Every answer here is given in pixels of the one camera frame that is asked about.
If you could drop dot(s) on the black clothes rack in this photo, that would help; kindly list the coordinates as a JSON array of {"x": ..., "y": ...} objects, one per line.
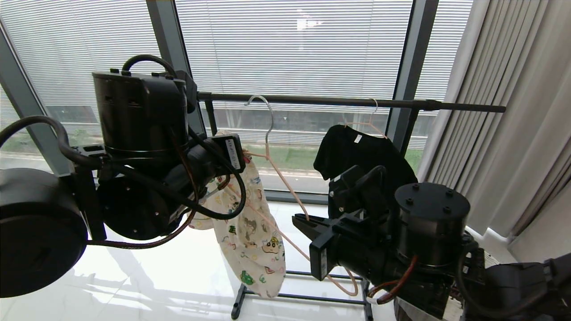
[{"x": 312, "y": 100}]

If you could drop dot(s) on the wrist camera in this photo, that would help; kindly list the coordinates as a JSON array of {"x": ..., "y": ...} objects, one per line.
[
  {"x": 189, "y": 89},
  {"x": 352, "y": 191}
]

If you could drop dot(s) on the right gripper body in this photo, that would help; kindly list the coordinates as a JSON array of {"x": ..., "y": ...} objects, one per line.
[{"x": 357, "y": 249}]

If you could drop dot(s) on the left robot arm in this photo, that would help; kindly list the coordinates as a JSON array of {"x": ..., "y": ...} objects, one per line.
[{"x": 40, "y": 232}]

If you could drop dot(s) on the black garment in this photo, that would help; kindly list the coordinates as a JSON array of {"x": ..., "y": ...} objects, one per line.
[{"x": 357, "y": 151}]

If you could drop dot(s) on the white laundry basket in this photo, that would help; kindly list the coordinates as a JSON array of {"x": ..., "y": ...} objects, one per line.
[{"x": 424, "y": 312}]

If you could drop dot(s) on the beige curtain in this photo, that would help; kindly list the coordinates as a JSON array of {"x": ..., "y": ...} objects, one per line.
[{"x": 513, "y": 89}]

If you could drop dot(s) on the window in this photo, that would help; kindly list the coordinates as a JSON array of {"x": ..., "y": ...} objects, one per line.
[{"x": 290, "y": 44}]

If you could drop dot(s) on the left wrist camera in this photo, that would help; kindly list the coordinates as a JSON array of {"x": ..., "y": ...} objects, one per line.
[{"x": 189, "y": 89}]

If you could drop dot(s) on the cream printed garment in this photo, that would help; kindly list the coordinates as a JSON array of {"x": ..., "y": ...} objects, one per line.
[{"x": 250, "y": 240}]

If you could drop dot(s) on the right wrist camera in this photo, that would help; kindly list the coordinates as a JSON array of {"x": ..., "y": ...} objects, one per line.
[{"x": 352, "y": 191}]

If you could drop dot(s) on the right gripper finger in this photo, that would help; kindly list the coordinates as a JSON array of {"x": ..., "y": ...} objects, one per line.
[
  {"x": 314, "y": 235},
  {"x": 316, "y": 222}
]

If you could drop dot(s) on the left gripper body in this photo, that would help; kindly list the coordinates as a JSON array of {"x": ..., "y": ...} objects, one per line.
[{"x": 214, "y": 165}]

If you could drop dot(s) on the pink clothes hanger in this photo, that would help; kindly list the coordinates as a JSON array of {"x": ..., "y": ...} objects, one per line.
[
  {"x": 290, "y": 187},
  {"x": 378, "y": 130}
]

